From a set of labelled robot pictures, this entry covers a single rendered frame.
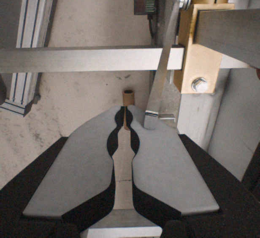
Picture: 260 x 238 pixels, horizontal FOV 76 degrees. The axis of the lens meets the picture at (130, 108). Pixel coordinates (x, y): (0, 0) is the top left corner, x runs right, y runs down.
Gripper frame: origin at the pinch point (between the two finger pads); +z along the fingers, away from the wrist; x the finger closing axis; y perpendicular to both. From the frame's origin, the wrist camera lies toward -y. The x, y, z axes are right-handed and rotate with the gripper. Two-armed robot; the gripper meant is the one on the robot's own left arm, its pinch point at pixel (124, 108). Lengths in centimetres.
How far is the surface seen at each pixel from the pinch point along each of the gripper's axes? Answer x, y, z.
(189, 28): 8.1, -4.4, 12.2
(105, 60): -2.8, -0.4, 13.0
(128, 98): 0, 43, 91
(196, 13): 8.6, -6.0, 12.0
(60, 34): -39, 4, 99
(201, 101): 23.9, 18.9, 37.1
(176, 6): 5.7, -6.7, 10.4
